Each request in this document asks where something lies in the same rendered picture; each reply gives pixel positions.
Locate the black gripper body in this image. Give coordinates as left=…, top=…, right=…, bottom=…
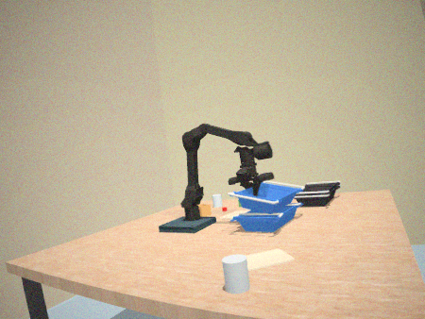
left=229, top=160, right=274, bottom=185

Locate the grey cylinder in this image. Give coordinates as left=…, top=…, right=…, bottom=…
left=212, top=194, right=223, bottom=208
left=222, top=255, right=250, bottom=294

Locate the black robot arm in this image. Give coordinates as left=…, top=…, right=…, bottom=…
left=180, top=124, right=272, bottom=221

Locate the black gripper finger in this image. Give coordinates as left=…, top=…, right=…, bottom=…
left=251, top=181, right=263, bottom=197
left=240, top=182, right=252, bottom=189

